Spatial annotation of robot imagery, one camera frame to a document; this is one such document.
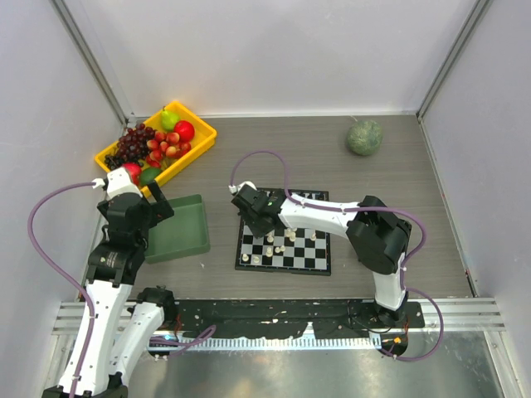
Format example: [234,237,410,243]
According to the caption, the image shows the black white chessboard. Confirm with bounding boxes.
[231,187,331,276]

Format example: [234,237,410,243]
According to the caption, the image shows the white cable duct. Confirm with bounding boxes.
[144,333,382,352]

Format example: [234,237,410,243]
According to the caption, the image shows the red apple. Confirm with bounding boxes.
[173,120,195,142]

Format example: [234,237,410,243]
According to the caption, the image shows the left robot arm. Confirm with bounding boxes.
[42,177,178,397]

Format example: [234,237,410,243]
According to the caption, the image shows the red mango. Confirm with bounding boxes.
[122,163,142,187]

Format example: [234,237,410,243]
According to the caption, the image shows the black grape bunch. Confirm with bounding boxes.
[105,154,123,171]

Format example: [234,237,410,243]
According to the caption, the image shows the green lime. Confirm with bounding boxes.
[139,167,162,187]

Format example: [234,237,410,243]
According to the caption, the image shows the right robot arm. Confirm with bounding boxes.
[229,182,411,328]

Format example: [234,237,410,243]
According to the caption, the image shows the white chess piece cluster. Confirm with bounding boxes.
[236,224,329,271]

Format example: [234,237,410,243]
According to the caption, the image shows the green melon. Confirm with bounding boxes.
[346,120,383,156]

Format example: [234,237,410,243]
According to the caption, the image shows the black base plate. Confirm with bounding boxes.
[157,298,426,338]

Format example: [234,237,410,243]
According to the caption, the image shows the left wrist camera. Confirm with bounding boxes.
[105,167,143,200]

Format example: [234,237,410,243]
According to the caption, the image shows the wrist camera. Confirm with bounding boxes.
[105,167,143,200]
[228,181,257,195]

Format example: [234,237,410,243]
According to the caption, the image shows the purple grape bunch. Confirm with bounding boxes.
[114,123,155,163]

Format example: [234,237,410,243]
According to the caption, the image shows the green pear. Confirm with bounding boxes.
[161,108,180,132]

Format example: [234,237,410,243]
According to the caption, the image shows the green plastic tray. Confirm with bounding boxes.
[145,194,211,264]

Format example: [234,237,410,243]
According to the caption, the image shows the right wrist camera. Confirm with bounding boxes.
[228,181,257,195]

